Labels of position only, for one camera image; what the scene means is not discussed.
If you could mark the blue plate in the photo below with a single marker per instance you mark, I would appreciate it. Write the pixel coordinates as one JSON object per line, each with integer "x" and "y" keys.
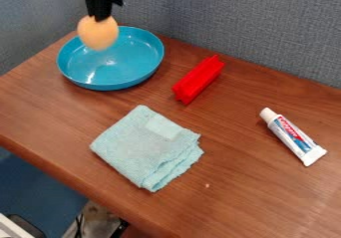
{"x": 117, "y": 68}

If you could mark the yellow orange foam ball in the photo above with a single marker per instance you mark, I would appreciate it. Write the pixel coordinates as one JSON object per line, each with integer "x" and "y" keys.
{"x": 97, "y": 34}

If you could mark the light blue folded cloth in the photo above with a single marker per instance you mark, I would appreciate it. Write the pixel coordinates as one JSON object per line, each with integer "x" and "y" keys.
{"x": 147, "y": 148}

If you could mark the red plastic block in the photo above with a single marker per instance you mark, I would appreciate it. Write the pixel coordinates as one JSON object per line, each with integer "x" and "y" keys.
{"x": 192, "y": 83}

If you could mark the white toothpaste tube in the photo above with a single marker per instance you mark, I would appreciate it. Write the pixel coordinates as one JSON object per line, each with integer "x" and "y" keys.
{"x": 294, "y": 138}

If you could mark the grey object under table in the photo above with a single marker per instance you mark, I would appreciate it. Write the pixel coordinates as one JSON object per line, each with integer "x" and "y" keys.
{"x": 96, "y": 222}

